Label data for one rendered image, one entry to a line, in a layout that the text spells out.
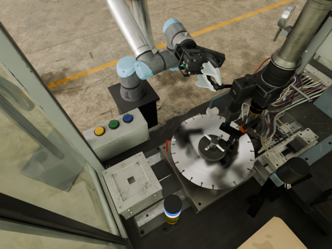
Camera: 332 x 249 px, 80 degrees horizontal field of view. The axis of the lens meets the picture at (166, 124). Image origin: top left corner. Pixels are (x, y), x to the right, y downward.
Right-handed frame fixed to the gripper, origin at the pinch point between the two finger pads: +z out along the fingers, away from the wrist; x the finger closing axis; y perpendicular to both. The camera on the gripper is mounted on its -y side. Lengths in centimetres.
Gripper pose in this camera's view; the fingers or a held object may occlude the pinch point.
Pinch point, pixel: (218, 85)
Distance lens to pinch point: 64.1
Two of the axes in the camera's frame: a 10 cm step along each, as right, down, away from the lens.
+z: 3.5, 7.7, -5.3
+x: 2.4, -6.2, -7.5
